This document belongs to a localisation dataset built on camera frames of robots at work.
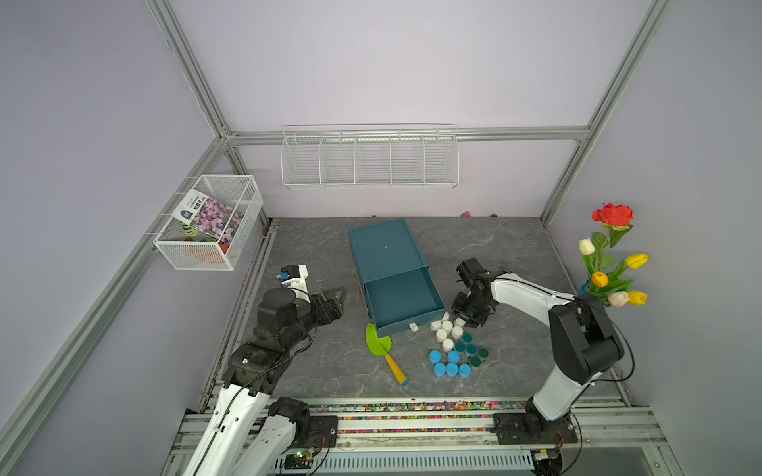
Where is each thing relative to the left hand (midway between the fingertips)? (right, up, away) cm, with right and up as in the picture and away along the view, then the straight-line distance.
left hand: (335, 294), depth 70 cm
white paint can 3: (+31, -12, +19) cm, 38 cm away
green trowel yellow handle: (+11, -18, +17) cm, 27 cm away
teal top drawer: (+17, -3, +10) cm, 20 cm away
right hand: (+33, -10, +21) cm, 41 cm away
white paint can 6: (+30, -17, +15) cm, 37 cm away
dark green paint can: (+36, -15, +16) cm, 42 cm away
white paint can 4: (+33, -14, +18) cm, 40 cm away
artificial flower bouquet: (+69, +5, +7) cm, 70 cm away
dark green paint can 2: (+37, -18, +14) cm, 43 cm away
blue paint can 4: (+30, -22, +10) cm, 39 cm away
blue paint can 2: (+31, -20, +14) cm, 40 cm away
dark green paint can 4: (+37, -21, +12) cm, 44 cm away
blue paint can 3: (+27, -23, +11) cm, 37 cm away
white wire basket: (-37, +12, 0) cm, 39 cm away
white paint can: (+27, -12, +18) cm, 35 cm away
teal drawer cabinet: (+12, +11, +14) cm, 21 cm away
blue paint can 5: (+34, -23, +10) cm, 42 cm away
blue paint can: (+26, -20, +13) cm, 35 cm away
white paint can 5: (+28, -15, +17) cm, 36 cm away
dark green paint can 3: (+40, -19, +14) cm, 46 cm away
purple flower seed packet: (-33, +19, +4) cm, 38 cm away
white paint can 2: (+34, -11, +16) cm, 39 cm away
